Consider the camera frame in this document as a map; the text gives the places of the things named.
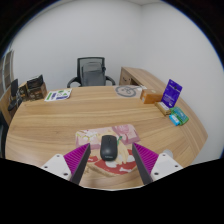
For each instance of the flat tan box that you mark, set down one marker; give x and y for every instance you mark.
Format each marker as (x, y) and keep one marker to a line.
(163, 108)

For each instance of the purple card package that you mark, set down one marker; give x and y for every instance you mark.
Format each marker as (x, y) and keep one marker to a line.
(172, 93)

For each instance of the teal green box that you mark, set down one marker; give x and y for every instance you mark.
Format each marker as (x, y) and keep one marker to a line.
(181, 115)

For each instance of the round grey disc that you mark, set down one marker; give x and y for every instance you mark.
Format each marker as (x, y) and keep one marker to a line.
(128, 91)

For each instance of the small black chair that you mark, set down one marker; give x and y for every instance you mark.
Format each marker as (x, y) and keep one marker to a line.
(14, 90)

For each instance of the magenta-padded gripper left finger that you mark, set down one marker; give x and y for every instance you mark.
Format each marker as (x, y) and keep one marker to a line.
(76, 160)

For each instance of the wooden shelf unit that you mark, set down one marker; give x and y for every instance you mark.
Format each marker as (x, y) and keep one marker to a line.
(7, 70)

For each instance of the black seat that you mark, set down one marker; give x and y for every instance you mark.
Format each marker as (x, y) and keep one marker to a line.
(2, 133)

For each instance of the light blue small box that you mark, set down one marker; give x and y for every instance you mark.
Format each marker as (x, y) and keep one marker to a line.
(174, 120)

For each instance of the printed white paper sheet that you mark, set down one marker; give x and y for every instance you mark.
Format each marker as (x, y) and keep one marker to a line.
(58, 95)

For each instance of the open black box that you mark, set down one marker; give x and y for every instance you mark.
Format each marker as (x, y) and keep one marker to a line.
(35, 81)

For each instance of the large brown carton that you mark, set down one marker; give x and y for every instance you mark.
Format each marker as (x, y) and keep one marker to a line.
(37, 94)

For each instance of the black mesh office chair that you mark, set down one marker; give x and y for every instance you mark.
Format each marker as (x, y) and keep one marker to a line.
(80, 65)

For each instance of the orange-brown cardboard box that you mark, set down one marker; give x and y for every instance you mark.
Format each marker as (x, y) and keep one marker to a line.
(151, 96)

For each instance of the wooden side desk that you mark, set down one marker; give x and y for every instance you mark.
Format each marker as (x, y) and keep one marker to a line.
(136, 75)

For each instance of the cartoon print mouse pad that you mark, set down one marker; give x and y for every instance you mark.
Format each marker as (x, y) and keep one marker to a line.
(126, 133)

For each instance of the black computer mouse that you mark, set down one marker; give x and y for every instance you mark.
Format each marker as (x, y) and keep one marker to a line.
(108, 148)

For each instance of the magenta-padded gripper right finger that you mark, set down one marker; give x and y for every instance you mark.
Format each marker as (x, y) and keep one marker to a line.
(148, 159)

